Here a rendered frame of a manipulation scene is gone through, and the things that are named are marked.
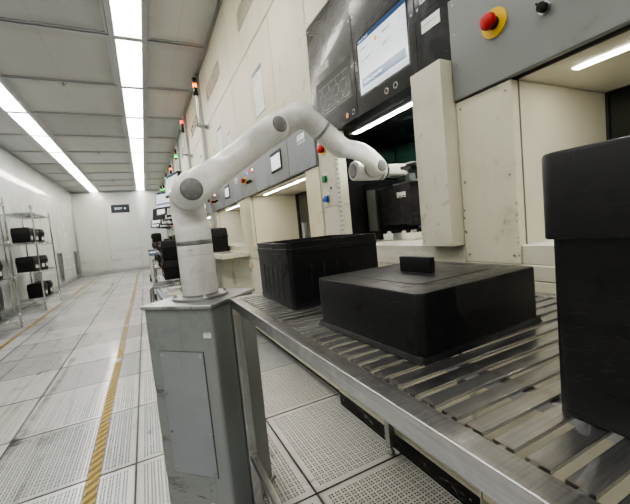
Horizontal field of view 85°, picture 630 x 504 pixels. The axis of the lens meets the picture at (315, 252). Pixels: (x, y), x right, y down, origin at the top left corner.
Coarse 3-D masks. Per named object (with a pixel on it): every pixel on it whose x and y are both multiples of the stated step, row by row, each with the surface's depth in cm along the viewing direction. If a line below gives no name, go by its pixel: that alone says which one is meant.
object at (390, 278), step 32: (416, 256) 66; (320, 288) 71; (352, 288) 61; (384, 288) 54; (416, 288) 51; (448, 288) 50; (480, 288) 53; (512, 288) 57; (320, 320) 72; (352, 320) 62; (384, 320) 54; (416, 320) 48; (448, 320) 50; (480, 320) 53; (512, 320) 57; (416, 352) 49; (448, 352) 50
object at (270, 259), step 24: (288, 240) 116; (312, 240) 90; (336, 240) 93; (360, 240) 96; (264, 264) 106; (288, 264) 88; (312, 264) 90; (336, 264) 93; (360, 264) 96; (264, 288) 109; (288, 288) 89; (312, 288) 90
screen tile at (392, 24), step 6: (402, 12) 114; (396, 18) 116; (402, 18) 114; (390, 24) 119; (396, 24) 117; (402, 24) 114; (384, 30) 122; (390, 30) 120; (402, 30) 115; (384, 36) 123; (396, 36) 117; (402, 36) 115; (390, 42) 120; (396, 42) 118; (402, 42) 115; (384, 48) 123; (390, 48) 121; (396, 48) 118; (384, 54) 124
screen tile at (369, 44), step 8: (376, 32) 126; (368, 40) 131; (376, 40) 127; (360, 48) 136; (368, 48) 131; (376, 48) 127; (360, 56) 136; (376, 56) 128; (360, 64) 137; (368, 64) 133; (376, 64) 128
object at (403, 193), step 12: (408, 180) 162; (384, 192) 165; (396, 192) 157; (408, 192) 150; (384, 204) 166; (396, 204) 158; (408, 204) 151; (384, 216) 167; (396, 216) 159; (408, 216) 152; (420, 216) 152; (420, 228) 158
